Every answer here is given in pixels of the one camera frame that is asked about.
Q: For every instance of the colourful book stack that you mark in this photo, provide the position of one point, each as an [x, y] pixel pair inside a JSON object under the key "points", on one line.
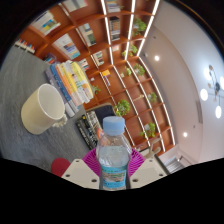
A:
{"points": [[71, 85]]}

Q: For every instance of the ceiling chandelier lamp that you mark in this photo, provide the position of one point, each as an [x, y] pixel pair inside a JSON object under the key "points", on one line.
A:
{"points": [[213, 90]]}

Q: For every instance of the flat round red coaster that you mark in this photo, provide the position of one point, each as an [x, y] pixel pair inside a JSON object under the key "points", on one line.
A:
{"points": [[60, 166]]}

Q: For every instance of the dark office chair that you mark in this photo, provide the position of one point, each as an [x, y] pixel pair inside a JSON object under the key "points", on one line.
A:
{"points": [[101, 113]]}

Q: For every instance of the clear blue-capped water bottle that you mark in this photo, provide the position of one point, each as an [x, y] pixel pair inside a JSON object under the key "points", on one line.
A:
{"points": [[113, 160]]}

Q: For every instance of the wooden shelf unit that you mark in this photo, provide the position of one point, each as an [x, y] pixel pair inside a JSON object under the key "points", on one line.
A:
{"points": [[133, 100]]}

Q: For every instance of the white ceramic mug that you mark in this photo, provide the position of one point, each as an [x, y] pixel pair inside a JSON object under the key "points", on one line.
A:
{"points": [[40, 113]]}

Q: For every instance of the dark book stack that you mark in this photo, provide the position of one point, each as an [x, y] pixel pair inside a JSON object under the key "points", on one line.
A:
{"points": [[89, 128]]}

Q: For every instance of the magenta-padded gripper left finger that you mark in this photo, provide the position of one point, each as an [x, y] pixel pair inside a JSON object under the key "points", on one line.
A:
{"points": [[78, 173]]}

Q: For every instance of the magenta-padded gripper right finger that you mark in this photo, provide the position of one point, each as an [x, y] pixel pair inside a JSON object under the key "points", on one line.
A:
{"points": [[148, 171]]}

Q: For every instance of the round recessed ceiling light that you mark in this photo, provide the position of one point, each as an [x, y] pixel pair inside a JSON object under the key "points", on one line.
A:
{"points": [[156, 57], [185, 134]]}

